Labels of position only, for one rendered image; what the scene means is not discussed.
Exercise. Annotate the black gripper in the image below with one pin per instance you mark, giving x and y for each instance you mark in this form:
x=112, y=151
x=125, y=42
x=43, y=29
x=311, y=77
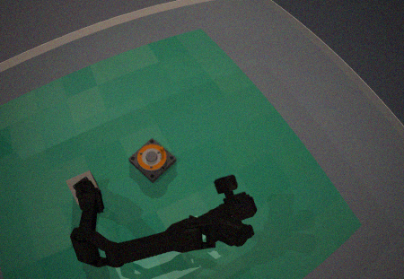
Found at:
x=227, y=185

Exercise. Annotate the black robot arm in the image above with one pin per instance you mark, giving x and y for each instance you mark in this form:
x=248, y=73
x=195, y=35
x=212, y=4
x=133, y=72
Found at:
x=183, y=236

